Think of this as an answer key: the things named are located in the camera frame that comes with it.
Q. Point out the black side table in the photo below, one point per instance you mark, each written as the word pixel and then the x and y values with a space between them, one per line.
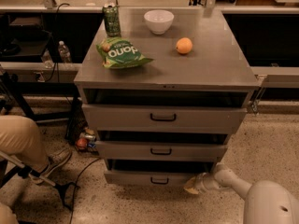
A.
pixel 23 42

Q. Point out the person leg beige trousers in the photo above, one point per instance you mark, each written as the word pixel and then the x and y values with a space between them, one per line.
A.
pixel 20 136

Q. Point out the grey metal drawer cabinet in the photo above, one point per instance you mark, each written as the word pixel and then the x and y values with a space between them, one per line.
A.
pixel 214 73

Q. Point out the grey middle drawer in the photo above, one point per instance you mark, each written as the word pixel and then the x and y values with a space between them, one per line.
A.
pixel 151 151

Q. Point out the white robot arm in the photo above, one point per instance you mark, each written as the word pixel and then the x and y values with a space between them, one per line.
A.
pixel 265 202

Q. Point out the black tripod stand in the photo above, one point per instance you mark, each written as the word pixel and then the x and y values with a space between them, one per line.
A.
pixel 11 166

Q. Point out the green chip bag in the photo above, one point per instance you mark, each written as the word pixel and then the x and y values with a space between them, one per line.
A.
pixel 119 53

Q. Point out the orange fruit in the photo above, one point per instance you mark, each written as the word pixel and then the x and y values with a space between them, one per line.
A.
pixel 184 45

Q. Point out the red apple on floor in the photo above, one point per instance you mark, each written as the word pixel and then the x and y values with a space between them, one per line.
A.
pixel 82 143

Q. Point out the grey bottom drawer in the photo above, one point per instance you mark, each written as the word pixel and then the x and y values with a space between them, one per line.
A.
pixel 154 173

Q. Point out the grey drawer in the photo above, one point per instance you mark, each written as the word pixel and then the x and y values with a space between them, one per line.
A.
pixel 151 151
pixel 163 119
pixel 154 173

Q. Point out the silver can on floor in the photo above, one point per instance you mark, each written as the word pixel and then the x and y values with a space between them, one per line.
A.
pixel 90 137

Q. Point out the white ceramic bowl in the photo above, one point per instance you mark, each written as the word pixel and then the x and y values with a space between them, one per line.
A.
pixel 158 21

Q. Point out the grey sneaker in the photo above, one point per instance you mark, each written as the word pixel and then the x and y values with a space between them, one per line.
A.
pixel 54 162

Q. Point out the grey top drawer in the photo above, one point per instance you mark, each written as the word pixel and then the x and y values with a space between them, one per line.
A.
pixel 163 119

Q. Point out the clear plastic water bottle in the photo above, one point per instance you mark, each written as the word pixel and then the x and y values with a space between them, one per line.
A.
pixel 64 52

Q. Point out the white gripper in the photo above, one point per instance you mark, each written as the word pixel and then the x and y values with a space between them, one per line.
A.
pixel 204 182

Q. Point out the green soda can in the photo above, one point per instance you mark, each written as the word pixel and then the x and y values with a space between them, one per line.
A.
pixel 111 20

